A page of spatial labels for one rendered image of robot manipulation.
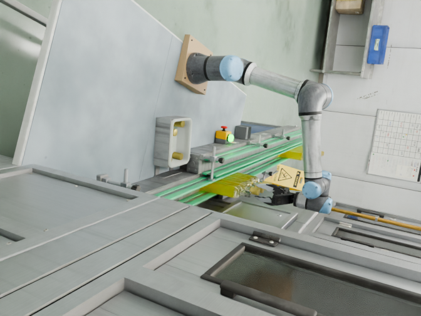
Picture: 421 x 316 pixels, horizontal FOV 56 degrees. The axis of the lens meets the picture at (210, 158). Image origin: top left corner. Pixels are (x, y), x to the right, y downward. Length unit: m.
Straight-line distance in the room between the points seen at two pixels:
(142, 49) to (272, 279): 1.20
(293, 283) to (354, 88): 7.08
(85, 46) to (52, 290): 0.99
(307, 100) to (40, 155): 1.03
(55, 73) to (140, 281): 0.89
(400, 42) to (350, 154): 2.09
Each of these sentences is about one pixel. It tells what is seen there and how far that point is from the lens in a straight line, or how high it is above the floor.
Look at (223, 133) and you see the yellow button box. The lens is 2.30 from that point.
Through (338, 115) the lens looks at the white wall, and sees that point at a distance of 7.77.
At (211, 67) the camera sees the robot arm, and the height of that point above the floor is 0.92.
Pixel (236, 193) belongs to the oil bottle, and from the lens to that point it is 1.91.
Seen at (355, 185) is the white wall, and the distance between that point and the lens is 7.89.
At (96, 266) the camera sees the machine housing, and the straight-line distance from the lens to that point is 0.69.
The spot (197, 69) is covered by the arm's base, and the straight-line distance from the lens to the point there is 1.89.
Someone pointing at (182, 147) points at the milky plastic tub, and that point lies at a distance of 1.93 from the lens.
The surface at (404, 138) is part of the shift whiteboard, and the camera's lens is 7.66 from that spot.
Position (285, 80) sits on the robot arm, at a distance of 1.87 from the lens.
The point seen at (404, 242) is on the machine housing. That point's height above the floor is 1.83.
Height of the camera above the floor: 1.79
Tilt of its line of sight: 27 degrees down
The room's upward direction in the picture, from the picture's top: 101 degrees clockwise
